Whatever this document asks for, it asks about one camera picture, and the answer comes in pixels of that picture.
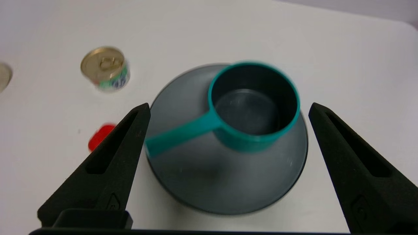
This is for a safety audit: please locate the red toy pepper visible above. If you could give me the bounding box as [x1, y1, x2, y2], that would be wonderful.
[88, 123, 117, 152]

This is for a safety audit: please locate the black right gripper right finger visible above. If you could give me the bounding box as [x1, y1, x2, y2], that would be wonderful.
[308, 102, 418, 234]

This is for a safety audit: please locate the teal saucepan with handle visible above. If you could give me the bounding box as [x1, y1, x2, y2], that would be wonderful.
[145, 61, 301, 158]

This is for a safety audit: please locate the beige dough bun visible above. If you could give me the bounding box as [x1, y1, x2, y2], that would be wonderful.
[0, 63, 13, 93]

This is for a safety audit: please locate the gray round plate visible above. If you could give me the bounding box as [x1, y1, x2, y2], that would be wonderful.
[145, 64, 309, 215]

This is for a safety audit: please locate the small tin can gold lid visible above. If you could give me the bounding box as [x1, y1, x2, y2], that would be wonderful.
[80, 46, 131, 92]

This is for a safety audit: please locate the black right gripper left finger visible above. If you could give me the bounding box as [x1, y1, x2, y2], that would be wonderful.
[37, 103, 152, 229]

